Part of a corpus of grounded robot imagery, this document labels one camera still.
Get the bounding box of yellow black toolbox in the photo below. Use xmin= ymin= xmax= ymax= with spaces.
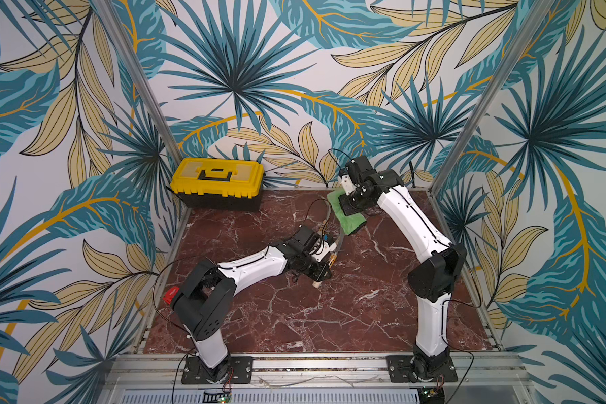
xmin=170 ymin=158 xmax=264 ymax=211

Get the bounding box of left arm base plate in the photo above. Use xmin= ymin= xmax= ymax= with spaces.
xmin=181 ymin=355 xmax=254 ymax=385

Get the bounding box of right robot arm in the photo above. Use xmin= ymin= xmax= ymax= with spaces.
xmin=334 ymin=156 xmax=467 ymax=370

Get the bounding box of green rag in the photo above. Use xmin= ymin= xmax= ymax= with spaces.
xmin=327 ymin=189 xmax=366 ymax=236

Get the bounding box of sickle wooden handle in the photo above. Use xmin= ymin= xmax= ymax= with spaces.
xmin=312 ymin=227 xmax=345 ymax=289

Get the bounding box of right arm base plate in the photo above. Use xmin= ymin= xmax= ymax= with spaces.
xmin=385 ymin=355 xmax=458 ymax=383

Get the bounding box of aluminium front rail frame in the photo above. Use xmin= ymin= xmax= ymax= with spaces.
xmin=98 ymin=351 xmax=538 ymax=403

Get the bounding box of sickle labelled handle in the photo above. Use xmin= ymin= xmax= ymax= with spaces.
xmin=320 ymin=219 xmax=329 ymax=237

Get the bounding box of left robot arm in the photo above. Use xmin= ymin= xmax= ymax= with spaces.
xmin=163 ymin=225 xmax=343 ymax=380

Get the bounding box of red clamp tool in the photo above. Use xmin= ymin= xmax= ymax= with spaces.
xmin=163 ymin=286 xmax=180 ymax=306

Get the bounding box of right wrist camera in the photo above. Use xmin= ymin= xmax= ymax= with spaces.
xmin=338 ymin=170 xmax=355 ymax=195

